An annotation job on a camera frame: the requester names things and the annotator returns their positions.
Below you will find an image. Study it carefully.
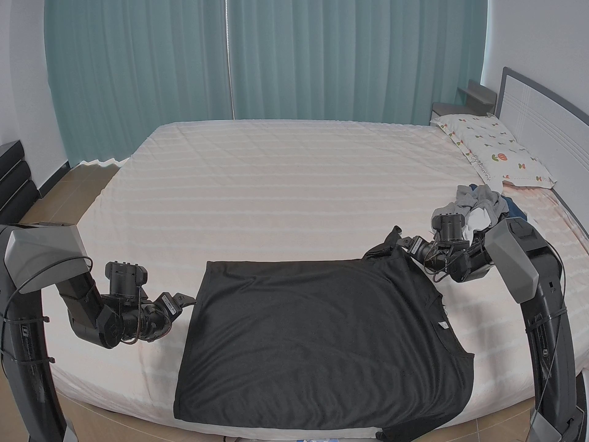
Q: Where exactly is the blue-green curtain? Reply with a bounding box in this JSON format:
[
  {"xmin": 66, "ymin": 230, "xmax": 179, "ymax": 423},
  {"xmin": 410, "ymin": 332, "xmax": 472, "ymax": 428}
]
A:
[
  {"xmin": 228, "ymin": 0, "xmax": 489, "ymax": 125},
  {"xmin": 44, "ymin": 0, "xmax": 235, "ymax": 167}
]

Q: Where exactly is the black chest of drawers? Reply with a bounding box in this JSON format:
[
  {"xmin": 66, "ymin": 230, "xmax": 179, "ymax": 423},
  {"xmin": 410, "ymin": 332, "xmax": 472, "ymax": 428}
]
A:
[{"xmin": 0, "ymin": 140, "xmax": 38, "ymax": 215}]

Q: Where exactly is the bed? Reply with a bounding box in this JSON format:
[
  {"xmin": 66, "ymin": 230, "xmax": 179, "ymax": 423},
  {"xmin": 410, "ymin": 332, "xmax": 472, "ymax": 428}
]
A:
[{"xmin": 39, "ymin": 66, "xmax": 589, "ymax": 436}]

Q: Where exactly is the black T-shirt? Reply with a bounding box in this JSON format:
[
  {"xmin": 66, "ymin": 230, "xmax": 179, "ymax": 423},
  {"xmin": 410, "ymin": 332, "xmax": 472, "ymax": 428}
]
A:
[{"xmin": 173, "ymin": 225, "xmax": 475, "ymax": 442}]

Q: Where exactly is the pile of clothes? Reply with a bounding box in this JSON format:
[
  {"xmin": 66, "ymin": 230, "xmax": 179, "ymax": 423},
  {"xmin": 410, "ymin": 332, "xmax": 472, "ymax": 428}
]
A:
[{"xmin": 433, "ymin": 183, "xmax": 534, "ymax": 243}]

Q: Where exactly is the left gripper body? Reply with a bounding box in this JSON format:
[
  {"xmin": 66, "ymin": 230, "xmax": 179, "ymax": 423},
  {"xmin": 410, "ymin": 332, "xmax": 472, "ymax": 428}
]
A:
[{"xmin": 138, "ymin": 293, "xmax": 185, "ymax": 340}]

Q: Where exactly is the grey bedside table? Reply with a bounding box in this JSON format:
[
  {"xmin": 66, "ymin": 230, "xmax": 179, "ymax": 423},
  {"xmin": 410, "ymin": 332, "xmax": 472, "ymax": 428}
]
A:
[{"xmin": 431, "ymin": 79, "xmax": 498, "ymax": 118}]

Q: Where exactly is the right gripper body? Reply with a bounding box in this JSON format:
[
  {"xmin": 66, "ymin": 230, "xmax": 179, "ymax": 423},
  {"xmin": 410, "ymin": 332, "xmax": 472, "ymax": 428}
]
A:
[{"xmin": 407, "ymin": 235, "xmax": 445, "ymax": 273}]

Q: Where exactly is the white printed pillow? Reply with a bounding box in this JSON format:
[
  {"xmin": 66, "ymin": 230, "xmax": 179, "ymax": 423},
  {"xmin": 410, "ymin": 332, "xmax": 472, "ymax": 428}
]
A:
[{"xmin": 429, "ymin": 113, "xmax": 557, "ymax": 188}]

